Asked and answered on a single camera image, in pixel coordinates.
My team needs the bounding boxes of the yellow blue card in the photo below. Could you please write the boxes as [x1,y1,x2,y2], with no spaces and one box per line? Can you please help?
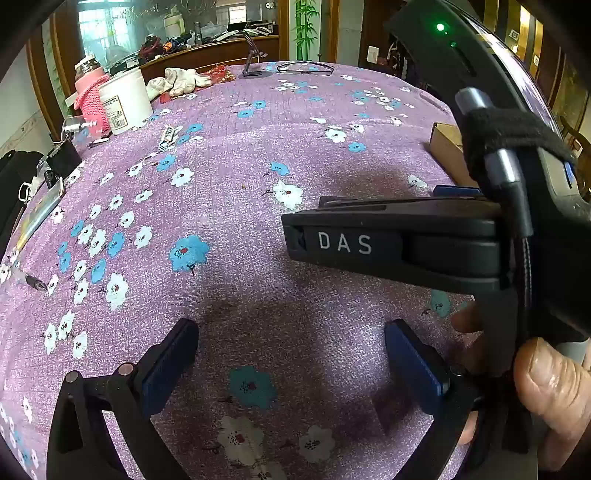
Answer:
[7,178,65,259]

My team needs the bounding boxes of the eyeglasses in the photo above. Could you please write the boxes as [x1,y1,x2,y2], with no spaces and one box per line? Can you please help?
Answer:
[277,61,334,75]

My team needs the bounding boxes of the small black box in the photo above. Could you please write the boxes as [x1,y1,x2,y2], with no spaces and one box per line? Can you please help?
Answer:
[46,138,83,178]

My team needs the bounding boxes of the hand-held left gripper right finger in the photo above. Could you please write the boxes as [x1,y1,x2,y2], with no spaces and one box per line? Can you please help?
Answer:
[385,318,539,480]

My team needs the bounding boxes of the white plastic tub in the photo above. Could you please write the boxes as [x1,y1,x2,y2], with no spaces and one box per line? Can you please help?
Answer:
[98,68,154,136]

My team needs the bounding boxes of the black pen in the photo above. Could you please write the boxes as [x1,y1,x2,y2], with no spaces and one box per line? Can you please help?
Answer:
[7,268,48,291]

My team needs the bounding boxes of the bottle in pink knitted cover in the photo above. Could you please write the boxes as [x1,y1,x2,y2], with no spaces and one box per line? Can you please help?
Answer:
[74,55,109,134]

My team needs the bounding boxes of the black bag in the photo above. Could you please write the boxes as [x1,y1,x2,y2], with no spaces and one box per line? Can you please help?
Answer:
[0,150,44,245]

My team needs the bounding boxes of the red foil packets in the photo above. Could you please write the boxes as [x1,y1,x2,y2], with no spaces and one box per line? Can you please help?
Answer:
[203,65,236,84]

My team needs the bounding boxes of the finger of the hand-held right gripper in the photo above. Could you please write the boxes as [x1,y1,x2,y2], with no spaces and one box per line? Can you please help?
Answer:
[281,203,504,296]
[320,185,502,213]

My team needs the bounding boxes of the white blue candy stick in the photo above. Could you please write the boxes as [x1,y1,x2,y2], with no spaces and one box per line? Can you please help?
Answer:
[157,124,183,153]

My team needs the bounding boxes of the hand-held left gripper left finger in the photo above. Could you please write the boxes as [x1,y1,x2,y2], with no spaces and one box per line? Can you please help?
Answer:
[46,318,200,480]

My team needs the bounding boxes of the clear plastic cup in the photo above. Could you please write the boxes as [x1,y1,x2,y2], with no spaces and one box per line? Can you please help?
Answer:
[60,115,100,139]

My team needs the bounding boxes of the green bamboo wall decal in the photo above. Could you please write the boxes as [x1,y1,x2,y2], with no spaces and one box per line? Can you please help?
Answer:
[293,0,321,61]

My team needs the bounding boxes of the purple floral tablecloth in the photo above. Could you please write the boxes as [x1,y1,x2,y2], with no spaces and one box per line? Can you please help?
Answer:
[0,62,490,480]

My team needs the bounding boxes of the gold pillar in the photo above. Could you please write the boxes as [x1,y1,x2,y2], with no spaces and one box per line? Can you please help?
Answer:
[482,0,548,75]

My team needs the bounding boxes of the person's right hand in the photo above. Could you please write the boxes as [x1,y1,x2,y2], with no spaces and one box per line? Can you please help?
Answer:
[450,302,591,472]

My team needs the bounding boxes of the cardboard box tray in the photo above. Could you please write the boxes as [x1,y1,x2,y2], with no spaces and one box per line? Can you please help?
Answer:
[427,122,481,188]

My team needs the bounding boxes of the dark hanging clothes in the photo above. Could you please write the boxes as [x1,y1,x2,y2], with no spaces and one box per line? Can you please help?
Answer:
[388,39,416,86]

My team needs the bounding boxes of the wooden counter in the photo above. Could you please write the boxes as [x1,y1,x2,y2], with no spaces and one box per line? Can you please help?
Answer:
[108,34,280,79]

